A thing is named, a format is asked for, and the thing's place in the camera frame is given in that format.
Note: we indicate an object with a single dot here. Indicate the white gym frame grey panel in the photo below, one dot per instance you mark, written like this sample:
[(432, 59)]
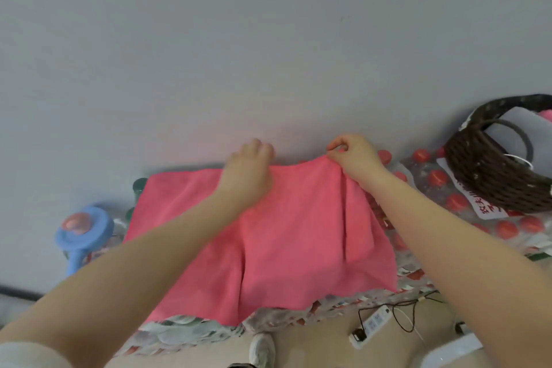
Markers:
[(453, 352)]

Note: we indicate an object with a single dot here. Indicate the white zip tie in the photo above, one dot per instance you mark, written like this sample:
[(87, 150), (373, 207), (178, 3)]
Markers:
[(519, 160)]

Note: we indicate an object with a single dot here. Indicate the person's right forearm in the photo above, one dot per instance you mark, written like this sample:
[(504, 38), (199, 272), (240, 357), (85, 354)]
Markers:
[(465, 277)]

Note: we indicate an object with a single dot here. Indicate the black striped shorts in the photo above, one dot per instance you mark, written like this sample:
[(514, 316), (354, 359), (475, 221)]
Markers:
[(241, 365)]

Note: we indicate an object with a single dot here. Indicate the grey towel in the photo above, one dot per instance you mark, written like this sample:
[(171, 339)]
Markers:
[(534, 139)]

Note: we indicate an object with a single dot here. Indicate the pink towel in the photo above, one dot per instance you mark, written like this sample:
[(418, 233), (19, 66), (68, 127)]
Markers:
[(293, 242), (547, 115)]

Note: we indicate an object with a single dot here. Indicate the white power strip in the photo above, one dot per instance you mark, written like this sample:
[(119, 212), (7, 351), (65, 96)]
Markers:
[(371, 326)]

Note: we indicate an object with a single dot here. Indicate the brown wicker basket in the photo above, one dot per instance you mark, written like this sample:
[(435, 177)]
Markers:
[(474, 178)]

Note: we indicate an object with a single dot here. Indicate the clear jug with blue lid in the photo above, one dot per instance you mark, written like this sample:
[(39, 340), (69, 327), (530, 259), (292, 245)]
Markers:
[(82, 229)]

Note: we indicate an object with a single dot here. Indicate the person's left shoe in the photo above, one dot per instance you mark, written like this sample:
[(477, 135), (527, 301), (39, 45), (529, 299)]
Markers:
[(261, 350)]

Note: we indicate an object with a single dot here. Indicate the person's left forearm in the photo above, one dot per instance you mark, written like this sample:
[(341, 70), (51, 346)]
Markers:
[(108, 286)]

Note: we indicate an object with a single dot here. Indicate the white shirt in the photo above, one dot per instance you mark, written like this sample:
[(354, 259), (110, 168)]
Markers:
[(30, 357)]

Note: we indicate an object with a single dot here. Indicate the person's left hand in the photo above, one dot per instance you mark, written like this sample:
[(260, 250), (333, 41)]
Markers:
[(248, 173)]

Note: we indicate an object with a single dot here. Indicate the stack of bottled water packs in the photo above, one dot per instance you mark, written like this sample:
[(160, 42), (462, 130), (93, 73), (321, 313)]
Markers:
[(435, 195)]

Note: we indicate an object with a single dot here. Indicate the person's right hand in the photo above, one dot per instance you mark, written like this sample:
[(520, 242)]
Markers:
[(360, 160)]

